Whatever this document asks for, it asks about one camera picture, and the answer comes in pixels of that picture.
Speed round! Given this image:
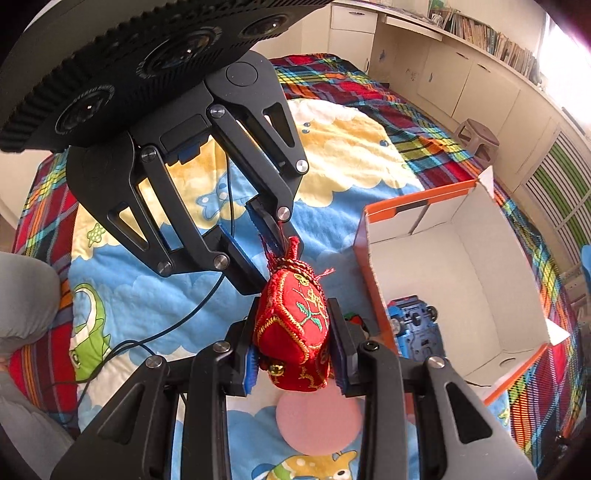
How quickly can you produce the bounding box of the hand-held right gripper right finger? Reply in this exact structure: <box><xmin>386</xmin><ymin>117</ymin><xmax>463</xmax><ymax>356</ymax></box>
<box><xmin>325</xmin><ymin>298</ymin><xmax>541</xmax><ymax>480</ymax></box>

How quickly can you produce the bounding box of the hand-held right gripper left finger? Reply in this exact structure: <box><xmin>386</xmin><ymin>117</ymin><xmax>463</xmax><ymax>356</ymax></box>
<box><xmin>50</xmin><ymin>318</ymin><xmax>260</xmax><ymax>480</ymax></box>

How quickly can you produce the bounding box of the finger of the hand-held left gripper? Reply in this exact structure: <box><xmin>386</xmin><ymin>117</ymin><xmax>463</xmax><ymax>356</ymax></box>
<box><xmin>66</xmin><ymin>136</ymin><xmax>271</xmax><ymax>297</ymax></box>
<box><xmin>205</xmin><ymin>50</ymin><xmax>310</xmax><ymax>252</ymax></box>

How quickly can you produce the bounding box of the red embroidered pouch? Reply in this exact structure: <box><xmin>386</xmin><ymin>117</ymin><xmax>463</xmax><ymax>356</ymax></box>
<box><xmin>252</xmin><ymin>234</ymin><xmax>336</xmax><ymax>394</ymax></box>

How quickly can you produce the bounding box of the orange cardboard box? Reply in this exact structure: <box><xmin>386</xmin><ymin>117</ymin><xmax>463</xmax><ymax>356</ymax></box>
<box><xmin>353</xmin><ymin>165</ymin><xmax>574</xmax><ymax>408</ymax></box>

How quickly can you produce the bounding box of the pink round disc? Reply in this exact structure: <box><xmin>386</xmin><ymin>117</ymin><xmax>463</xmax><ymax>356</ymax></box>
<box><xmin>274</xmin><ymin>390</ymin><xmax>364</xmax><ymax>456</ymax></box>

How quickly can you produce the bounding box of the blue toy car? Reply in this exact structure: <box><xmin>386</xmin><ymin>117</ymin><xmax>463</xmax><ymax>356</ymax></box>
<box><xmin>387</xmin><ymin>298</ymin><xmax>447</xmax><ymax>359</ymax></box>

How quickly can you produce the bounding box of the cartoon printed blanket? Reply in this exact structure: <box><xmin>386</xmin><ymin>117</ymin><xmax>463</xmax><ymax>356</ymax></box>
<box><xmin>68</xmin><ymin>98</ymin><xmax>511</xmax><ymax>480</ymax></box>

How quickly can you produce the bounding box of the plaid bedsheet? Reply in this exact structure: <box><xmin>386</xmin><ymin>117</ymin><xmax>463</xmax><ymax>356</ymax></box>
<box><xmin>11</xmin><ymin>52</ymin><xmax>583</xmax><ymax>468</ymax></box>

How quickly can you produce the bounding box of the white drawer unit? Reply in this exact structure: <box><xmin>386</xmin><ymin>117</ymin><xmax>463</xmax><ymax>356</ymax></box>
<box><xmin>329</xmin><ymin>1</ymin><xmax>380</xmax><ymax>71</ymax></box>

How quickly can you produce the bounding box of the person's grey trouser leg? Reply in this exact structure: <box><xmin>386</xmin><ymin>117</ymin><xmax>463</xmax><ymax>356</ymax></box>
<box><xmin>0</xmin><ymin>251</ymin><xmax>78</xmax><ymax>480</ymax></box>

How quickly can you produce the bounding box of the brown plastic stool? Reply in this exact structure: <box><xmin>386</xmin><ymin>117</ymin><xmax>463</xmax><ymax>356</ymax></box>
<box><xmin>455</xmin><ymin>119</ymin><xmax>501</xmax><ymax>163</ymax></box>

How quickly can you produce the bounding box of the slatted radiator cover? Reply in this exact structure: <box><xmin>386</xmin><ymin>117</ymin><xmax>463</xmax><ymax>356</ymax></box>
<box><xmin>521</xmin><ymin>128</ymin><xmax>591</xmax><ymax>260</ymax></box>

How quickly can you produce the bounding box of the row of books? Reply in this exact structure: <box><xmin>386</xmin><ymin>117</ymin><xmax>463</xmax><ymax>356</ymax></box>
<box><xmin>427</xmin><ymin>0</ymin><xmax>544</xmax><ymax>87</ymax></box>

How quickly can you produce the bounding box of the black cable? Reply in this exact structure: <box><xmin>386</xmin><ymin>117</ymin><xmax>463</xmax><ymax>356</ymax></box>
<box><xmin>50</xmin><ymin>148</ymin><xmax>237</xmax><ymax>431</ymax></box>

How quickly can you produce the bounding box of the white wall cabinet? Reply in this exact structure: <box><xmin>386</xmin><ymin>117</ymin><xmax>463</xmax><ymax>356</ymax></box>
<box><xmin>368</xmin><ymin>16</ymin><xmax>566</xmax><ymax>188</ymax></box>

